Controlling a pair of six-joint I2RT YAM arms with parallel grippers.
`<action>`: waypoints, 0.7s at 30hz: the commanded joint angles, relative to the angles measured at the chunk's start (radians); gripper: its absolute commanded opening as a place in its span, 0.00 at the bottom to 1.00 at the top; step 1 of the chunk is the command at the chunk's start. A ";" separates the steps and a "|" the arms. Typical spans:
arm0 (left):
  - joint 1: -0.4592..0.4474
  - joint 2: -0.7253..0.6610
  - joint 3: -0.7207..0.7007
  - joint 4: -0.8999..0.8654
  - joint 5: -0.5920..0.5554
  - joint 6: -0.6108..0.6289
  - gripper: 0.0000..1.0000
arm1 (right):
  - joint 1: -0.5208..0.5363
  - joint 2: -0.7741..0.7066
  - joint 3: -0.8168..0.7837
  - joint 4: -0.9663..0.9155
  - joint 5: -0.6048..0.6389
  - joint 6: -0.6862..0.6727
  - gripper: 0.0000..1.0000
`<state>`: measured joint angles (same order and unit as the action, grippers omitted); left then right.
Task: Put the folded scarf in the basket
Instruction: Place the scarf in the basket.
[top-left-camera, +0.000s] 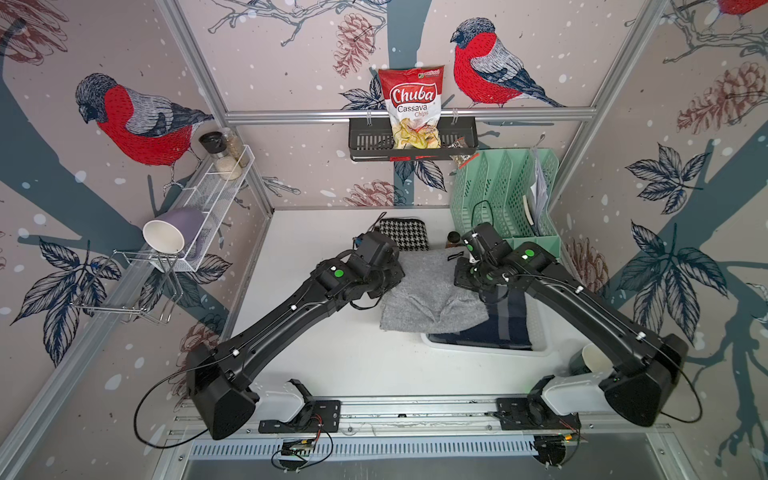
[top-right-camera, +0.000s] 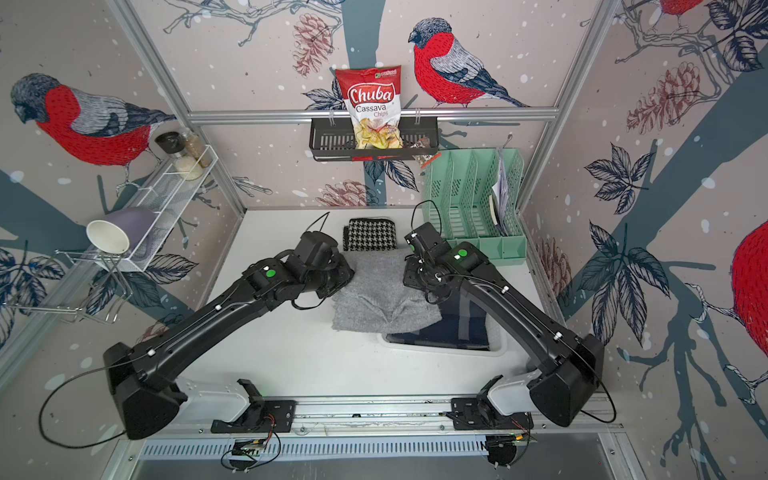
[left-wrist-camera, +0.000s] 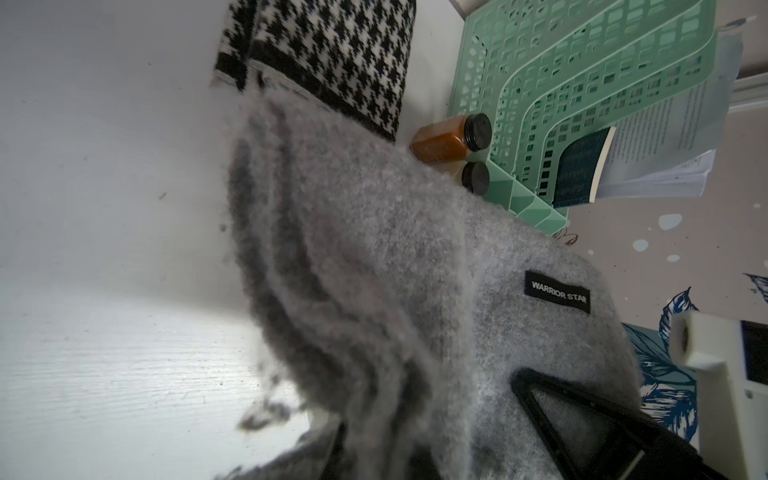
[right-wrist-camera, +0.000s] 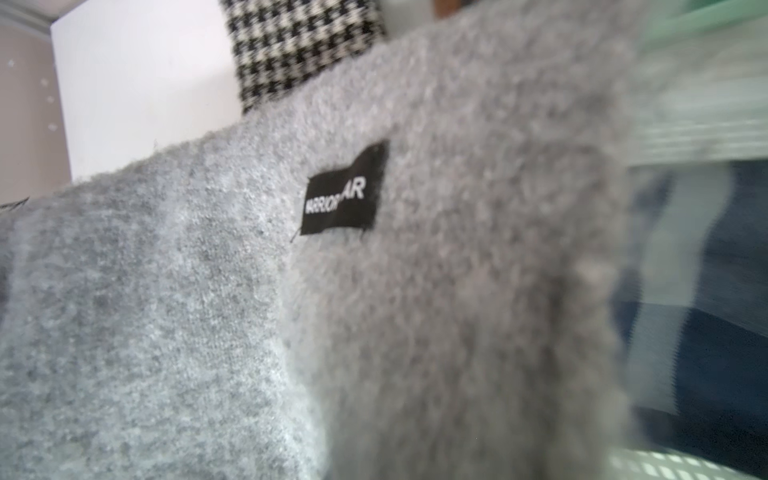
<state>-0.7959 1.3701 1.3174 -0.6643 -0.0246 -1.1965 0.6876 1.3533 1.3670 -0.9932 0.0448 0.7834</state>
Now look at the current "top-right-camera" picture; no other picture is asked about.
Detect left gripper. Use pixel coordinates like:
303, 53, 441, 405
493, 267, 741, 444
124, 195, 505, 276
305, 252, 361, 298

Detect grey scarf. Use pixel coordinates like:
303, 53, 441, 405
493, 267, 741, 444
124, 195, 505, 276
332, 248, 442, 334

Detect navy plaid scarf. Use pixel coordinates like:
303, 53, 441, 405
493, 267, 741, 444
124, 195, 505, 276
385, 296, 490, 351

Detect white plastic basket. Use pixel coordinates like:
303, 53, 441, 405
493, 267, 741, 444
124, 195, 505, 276
379, 310, 507, 356

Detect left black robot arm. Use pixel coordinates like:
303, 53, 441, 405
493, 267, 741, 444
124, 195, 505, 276
103, 231, 354, 440

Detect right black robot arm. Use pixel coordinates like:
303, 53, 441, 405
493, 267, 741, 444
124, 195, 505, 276
403, 222, 604, 427

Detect houndstooth folded scarf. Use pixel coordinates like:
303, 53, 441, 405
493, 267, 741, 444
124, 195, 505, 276
343, 218, 397, 252

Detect green desk file organizer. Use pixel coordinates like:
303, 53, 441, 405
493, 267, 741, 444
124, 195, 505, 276
421, 148, 527, 266

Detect papers in organizer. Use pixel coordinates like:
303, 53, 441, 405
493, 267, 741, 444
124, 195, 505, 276
489, 150, 508, 236

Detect glass jar on shelf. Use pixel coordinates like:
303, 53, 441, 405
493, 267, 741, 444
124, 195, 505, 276
181, 129, 212, 169

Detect Chuba cassava chips bag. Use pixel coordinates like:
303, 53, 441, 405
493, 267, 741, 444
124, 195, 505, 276
336, 66, 403, 150

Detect black lid spice jar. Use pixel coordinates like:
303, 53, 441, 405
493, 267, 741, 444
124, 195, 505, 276
155, 131, 204, 181

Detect purple cup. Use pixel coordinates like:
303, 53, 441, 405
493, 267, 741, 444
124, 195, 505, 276
86, 207, 157, 255

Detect black wall shelf basket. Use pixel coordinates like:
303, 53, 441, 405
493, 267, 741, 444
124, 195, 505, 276
309, 116, 439, 162

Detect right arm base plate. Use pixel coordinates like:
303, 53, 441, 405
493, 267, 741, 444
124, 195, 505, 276
443, 375, 533, 432

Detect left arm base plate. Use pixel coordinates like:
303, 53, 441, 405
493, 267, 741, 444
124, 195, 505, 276
210, 379, 297, 434

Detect white wire wall shelf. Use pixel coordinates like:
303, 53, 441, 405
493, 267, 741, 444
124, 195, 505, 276
104, 145, 219, 272

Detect wire cup holder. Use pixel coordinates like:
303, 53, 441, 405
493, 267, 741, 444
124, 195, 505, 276
1, 249, 138, 325

